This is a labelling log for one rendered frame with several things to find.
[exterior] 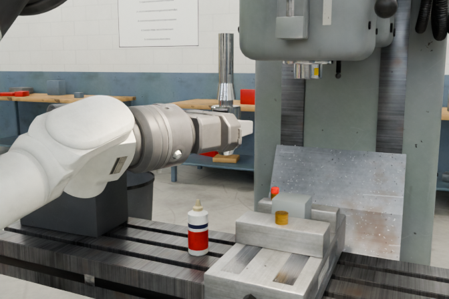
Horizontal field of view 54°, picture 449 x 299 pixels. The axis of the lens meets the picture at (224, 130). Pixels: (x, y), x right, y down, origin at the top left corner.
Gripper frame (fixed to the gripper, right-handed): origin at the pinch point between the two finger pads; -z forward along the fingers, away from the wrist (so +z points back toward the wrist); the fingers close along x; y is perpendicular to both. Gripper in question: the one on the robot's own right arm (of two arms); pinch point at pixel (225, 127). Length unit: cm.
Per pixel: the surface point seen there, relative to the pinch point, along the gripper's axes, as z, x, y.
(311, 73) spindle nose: -12.3, -7.6, -8.5
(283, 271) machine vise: 0.1, -11.9, 20.3
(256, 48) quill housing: -3.5, -3.2, -12.3
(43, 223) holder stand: 9, 48, 26
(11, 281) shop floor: -41, 218, 120
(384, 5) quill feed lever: -7.1, -21.8, -17.6
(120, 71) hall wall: -286, 468, -2
